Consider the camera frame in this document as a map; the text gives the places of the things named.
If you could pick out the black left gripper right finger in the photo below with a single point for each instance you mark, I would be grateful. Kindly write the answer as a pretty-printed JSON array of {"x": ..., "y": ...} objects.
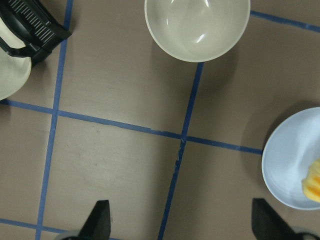
[{"x": 267, "y": 224}]

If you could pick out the striped bread roll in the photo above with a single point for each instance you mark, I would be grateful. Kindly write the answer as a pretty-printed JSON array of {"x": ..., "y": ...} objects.
[{"x": 311, "y": 183}]

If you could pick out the cream round plate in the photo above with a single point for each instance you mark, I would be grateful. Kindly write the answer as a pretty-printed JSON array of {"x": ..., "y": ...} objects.
[{"x": 14, "y": 71}]

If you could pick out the light blue round plate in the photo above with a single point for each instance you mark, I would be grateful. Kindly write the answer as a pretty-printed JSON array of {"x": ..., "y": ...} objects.
[{"x": 289, "y": 151}]

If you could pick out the black plate rack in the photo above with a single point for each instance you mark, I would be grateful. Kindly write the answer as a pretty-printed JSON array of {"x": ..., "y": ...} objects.
[{"x": 30, "y": 21}]

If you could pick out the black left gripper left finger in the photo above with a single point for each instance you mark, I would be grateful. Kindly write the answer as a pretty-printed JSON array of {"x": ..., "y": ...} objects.
[{"x": 98, "y": 224}]

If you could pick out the cream bowl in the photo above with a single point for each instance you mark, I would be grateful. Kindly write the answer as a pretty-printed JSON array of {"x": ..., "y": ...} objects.
[{"x": 196, "y": 30}]

